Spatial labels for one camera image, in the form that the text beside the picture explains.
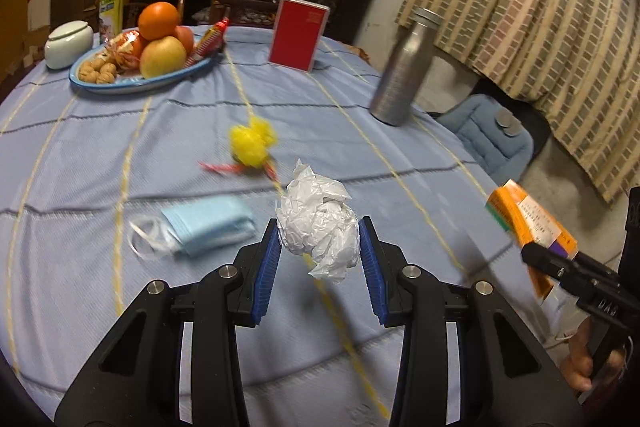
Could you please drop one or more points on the checked beige curtain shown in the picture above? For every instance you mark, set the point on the checked beige curtain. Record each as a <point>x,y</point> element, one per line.
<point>576,60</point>

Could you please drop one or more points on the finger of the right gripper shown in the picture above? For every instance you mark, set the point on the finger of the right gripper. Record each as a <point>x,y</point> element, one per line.
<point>565,266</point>

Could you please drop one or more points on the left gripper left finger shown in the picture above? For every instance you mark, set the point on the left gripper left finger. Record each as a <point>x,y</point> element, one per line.
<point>132,378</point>

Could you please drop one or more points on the silver metal bottle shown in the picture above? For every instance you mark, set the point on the silver metal bottle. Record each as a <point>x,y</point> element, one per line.
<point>406,69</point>

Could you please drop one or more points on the walnuts pile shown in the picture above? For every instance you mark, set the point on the walnuts pile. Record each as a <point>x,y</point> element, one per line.
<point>100,70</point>

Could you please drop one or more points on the red snack stick packet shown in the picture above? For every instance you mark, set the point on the red snack stick packet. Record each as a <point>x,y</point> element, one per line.
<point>209,43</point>

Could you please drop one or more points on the yellow pompom trash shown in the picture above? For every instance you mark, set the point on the yellow pompom trash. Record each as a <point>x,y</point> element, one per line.
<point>250,144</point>

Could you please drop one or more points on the blue cushioned chair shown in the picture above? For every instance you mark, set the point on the blue cushioned chair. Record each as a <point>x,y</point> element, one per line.
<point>492,135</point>

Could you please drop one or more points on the red wrapper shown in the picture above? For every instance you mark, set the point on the red wrapper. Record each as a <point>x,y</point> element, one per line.
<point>266,169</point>

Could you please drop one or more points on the light blue tablecloth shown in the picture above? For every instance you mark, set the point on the light blue tablecloth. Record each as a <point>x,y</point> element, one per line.
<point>77,167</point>

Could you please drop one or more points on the white ceramic jar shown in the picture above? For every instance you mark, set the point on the white ceramic jar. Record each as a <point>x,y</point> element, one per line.
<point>66,43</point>

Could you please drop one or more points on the clear plastic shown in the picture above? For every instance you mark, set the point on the clear plastic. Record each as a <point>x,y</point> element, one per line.
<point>150,238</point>

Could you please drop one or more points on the yellow apple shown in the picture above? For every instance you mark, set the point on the yellow apple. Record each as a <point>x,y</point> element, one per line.
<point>161,57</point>

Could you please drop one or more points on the orange medicine box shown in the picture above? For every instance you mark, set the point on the orange medicine box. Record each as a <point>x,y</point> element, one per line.
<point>528,221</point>

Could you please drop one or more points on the blue fruit plate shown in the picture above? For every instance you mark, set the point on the blue fruit plate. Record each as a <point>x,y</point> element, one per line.
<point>133,83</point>

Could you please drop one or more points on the blue face mask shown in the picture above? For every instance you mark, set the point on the blue face mask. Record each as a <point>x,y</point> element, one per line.
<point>209,223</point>

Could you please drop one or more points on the orange fruit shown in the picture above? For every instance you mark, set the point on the orange fruit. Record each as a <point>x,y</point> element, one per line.
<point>158,20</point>

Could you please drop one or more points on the right hand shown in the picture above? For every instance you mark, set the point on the right hand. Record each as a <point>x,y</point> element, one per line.
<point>577,366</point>

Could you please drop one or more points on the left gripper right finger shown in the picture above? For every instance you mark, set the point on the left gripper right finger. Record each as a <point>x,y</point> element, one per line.
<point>506,376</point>

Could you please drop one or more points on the white paper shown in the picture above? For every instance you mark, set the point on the white paper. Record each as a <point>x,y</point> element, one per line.
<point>314,219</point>

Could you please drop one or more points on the red box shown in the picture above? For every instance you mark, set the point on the red box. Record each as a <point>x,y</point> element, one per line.
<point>297,32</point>

